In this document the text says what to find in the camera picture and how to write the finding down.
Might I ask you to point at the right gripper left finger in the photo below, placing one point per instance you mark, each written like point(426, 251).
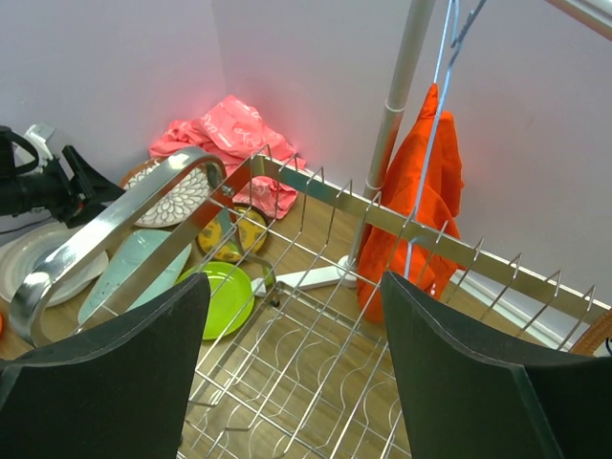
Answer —
point(117, 390)

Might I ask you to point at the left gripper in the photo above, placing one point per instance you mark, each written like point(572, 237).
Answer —
point(67, 199)

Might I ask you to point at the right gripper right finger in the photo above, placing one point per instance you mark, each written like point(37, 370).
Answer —
point(468, 390)

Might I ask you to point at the large floral brown-rim plate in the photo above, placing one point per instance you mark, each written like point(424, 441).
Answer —
point(594, 337)

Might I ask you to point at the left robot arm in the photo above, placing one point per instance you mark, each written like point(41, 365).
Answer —
point(34, 178)

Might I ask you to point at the steel two-tier dish rack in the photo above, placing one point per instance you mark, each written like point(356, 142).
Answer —
point(306, 376)

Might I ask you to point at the small floral brown-rim plate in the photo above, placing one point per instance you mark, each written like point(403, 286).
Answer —
point(177, 204)

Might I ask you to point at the white ringed grey plate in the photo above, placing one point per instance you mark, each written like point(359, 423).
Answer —
point(21, 256)

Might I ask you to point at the lime green plate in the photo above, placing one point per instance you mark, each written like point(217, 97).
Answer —
point(231, 301)

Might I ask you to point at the yellow patterned dark plate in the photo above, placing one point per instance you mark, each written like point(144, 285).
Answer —
point(251, 230)

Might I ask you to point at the pink plastic bag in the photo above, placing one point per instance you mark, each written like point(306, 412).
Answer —
point(234, 131)

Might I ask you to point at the orange cloth on hanger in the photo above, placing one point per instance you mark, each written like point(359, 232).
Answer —
point(438, 185)

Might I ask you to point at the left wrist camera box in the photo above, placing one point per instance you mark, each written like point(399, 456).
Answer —
point(39, 136)

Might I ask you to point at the white clothes rack frame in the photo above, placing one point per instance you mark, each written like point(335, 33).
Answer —
point(530, 95)

